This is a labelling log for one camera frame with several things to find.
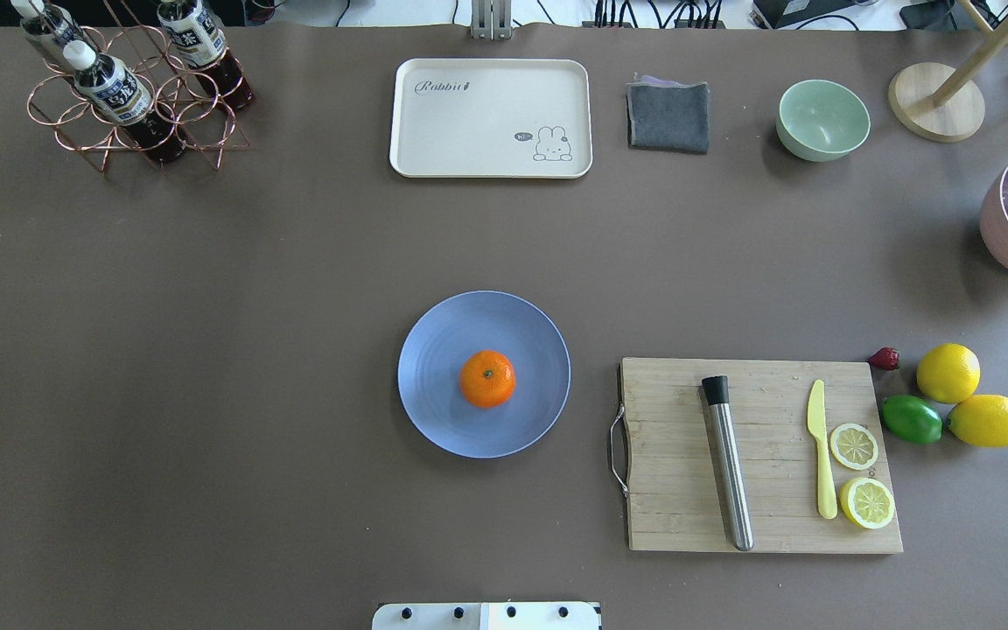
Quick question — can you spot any lower whole lemon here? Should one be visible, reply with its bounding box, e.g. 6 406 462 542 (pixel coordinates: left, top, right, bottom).
948 395 1008 448

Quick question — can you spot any lower lemon slice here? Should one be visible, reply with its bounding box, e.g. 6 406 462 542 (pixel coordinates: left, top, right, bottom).
837 476 896 529

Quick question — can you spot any copper wire bottle rack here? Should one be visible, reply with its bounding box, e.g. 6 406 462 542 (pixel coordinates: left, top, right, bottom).
25 1 249 172

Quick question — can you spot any steel muddler black tip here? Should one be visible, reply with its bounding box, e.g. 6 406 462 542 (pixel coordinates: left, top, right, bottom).
701 374 755 553

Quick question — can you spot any cream rabbit tray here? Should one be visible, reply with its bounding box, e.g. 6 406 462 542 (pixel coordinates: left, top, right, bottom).
388 59 593 179

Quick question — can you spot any orange fruit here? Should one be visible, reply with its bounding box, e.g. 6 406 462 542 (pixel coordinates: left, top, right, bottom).
458 348 516 410

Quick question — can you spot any whole lemon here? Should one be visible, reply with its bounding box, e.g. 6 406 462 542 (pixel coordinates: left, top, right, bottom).
948 395 1008 448
916 343 981 404

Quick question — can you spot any tea bottle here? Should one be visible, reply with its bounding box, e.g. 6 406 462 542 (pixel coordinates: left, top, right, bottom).
10 0 95 69
156 1 255 112
62 40 186 164

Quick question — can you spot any blue round plate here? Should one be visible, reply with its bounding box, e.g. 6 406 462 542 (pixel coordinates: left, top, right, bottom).
397 290 571 459

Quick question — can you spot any tea bottle back right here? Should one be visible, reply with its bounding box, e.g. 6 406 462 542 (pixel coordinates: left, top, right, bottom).
156 1 255 112

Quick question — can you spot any tea bottle front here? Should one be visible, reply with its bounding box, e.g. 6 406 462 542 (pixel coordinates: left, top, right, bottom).
62 40 186 164

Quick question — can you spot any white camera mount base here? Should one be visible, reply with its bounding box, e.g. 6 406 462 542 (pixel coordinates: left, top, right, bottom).
371 601 603 629

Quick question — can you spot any tea bottle back left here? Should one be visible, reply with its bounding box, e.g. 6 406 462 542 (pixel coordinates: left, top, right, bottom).
10 0 95 69

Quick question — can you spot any yellow plastic knife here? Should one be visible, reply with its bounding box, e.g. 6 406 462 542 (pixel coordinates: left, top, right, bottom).
807 379 837 520

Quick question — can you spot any green lime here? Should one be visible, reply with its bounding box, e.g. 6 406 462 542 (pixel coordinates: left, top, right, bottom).
879 395 944 445

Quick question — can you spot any green bowl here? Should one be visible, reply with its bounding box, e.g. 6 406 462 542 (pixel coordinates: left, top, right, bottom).
775 80 872 163

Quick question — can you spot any upper whole lemon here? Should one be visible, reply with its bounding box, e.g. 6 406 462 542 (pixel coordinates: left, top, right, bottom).
916 343 981 404

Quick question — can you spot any wooden cup tree stand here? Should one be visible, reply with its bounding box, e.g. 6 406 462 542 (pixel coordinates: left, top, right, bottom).
887 13 1008 143

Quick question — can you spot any wooden cutting board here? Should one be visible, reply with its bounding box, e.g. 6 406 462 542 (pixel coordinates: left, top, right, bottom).
619 358 903 555

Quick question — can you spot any grey folded cloth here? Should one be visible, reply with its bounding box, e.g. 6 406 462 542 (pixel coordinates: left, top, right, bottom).
626 74 711 155

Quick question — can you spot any red strawberry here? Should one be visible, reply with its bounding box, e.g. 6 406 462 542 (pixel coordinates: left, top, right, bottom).
867 346 900 371

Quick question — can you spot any upper lemon slice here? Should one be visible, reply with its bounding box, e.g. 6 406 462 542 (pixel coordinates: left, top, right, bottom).
828 423 879 471

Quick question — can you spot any lemon slice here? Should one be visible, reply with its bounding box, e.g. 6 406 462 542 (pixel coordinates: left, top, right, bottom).
837 476 896 529
828 423 879 471

